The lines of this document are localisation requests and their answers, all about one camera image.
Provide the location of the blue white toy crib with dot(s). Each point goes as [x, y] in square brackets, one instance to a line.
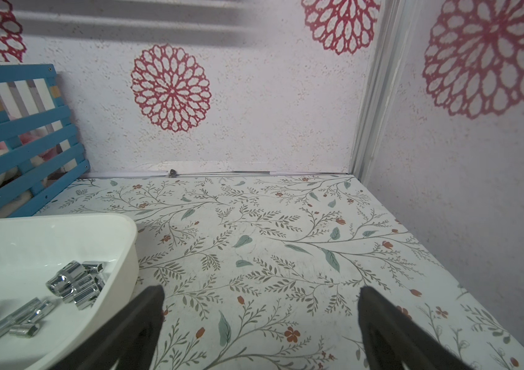
[42, 148]

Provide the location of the white plastic storage box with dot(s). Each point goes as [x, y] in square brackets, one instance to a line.
[32, 250]

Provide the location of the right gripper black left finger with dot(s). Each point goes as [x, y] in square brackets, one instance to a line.
[127, 341]

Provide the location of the large chrome socket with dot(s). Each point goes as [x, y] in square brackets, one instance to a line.
[61, 284]

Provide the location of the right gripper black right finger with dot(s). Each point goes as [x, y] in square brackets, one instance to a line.
[392, 341]

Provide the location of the chrome socket long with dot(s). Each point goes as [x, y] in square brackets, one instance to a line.
[18, 316]

